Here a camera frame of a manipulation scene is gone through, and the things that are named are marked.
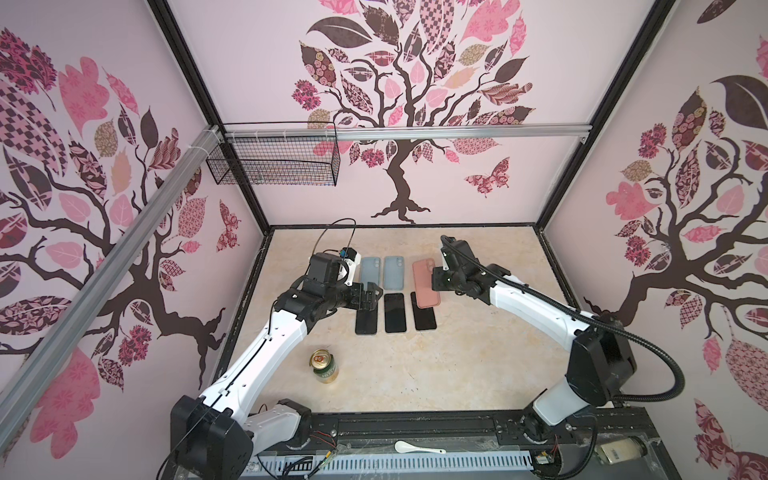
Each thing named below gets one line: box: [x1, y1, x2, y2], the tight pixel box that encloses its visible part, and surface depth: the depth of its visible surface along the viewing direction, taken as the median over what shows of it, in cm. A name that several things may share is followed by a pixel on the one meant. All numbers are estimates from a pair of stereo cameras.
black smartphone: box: [355, 302, 378, 335], surface depth 94 cm
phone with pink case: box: [410, 292, 437, 330], surface depth 94 cm
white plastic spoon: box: [394, 440, 447, 454], surface depth 72 cm
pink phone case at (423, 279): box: [412, 258, 441, 309], surface depth 90 cm
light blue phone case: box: [360, 257, 381, 291], surface depth 110 cm
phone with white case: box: [384, 293, 407, 333], surface depth 98 cm
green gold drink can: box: [309, 348, 339, 384], surface depth 77 cm
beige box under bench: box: [595, 438, 641, 465], surface depth 70 cm
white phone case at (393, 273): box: [383, 256, 405, 291], surface depth 109 cm
